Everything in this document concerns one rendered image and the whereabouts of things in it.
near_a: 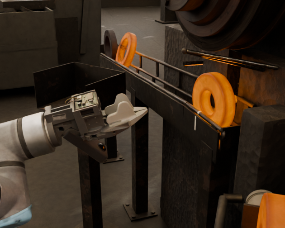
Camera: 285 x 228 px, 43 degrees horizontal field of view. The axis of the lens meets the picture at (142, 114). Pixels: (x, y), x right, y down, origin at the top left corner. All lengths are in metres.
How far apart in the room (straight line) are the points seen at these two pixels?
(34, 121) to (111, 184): 1.23
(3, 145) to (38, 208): 1.09
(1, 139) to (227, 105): 0.52
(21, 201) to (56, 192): 1.19
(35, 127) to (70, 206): 1.10
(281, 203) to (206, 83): 0.51
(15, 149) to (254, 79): 0.56
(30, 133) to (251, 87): 0.52
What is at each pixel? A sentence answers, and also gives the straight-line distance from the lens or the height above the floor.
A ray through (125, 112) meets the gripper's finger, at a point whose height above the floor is 0.78.
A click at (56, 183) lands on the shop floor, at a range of 2.00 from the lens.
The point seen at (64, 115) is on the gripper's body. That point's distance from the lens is 0.75.
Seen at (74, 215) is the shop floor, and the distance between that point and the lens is 1.77.
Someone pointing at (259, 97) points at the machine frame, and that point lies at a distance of 0.89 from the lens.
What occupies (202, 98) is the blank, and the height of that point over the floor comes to 0.74.
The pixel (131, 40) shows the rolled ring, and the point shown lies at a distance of 1.70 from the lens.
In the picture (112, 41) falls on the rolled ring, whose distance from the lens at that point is 1.88.
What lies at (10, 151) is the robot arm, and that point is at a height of 0.72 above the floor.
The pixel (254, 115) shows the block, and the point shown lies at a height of 0.80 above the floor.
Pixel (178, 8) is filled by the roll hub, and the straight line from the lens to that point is 0.82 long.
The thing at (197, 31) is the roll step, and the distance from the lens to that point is 0.89.
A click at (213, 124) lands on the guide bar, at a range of 0.89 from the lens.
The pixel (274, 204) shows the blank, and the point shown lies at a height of 0.78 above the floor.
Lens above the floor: 1.07
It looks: 22 degrees down
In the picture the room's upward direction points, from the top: straight up
